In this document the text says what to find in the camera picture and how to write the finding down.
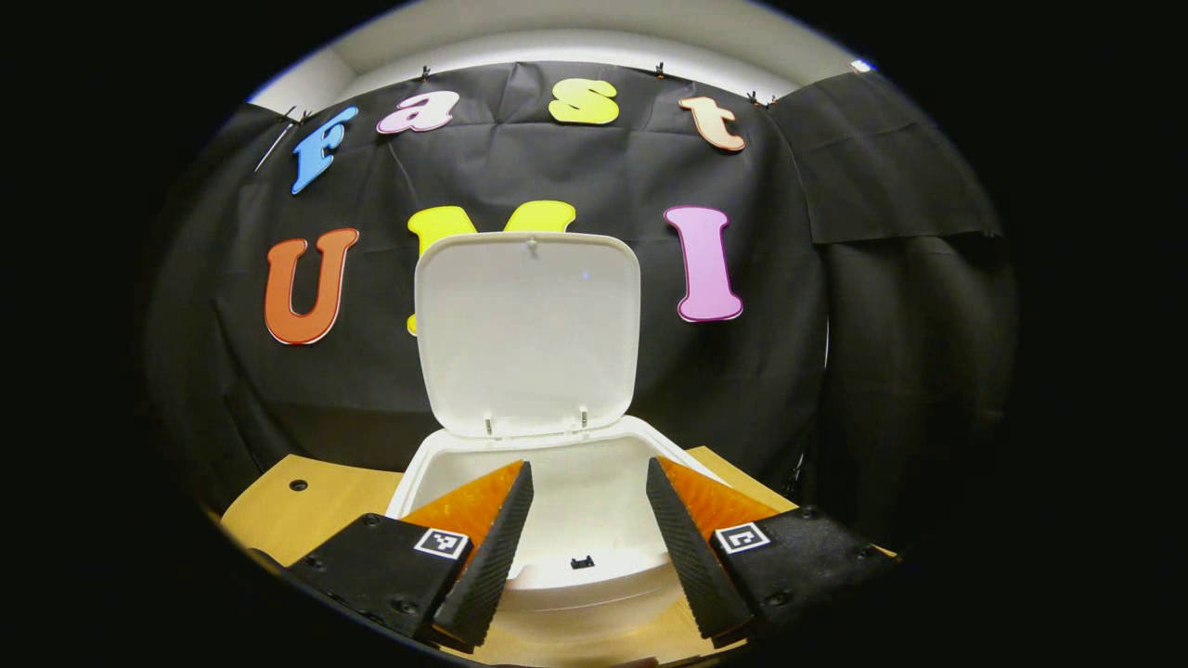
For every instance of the wooden desktop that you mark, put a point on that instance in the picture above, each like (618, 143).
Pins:
(316, 510)

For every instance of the black backdrop cloth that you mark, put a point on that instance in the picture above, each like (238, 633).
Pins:
(761, 371)

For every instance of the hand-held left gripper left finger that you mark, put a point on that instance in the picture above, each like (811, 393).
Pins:
(497, 557)

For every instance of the small ceiling light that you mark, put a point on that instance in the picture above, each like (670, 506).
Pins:
(862, 66)

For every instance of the white desktop garbage bin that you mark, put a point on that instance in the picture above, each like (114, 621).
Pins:
(529, 325)

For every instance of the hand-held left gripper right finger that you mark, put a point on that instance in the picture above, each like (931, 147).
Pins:
(691, 557)

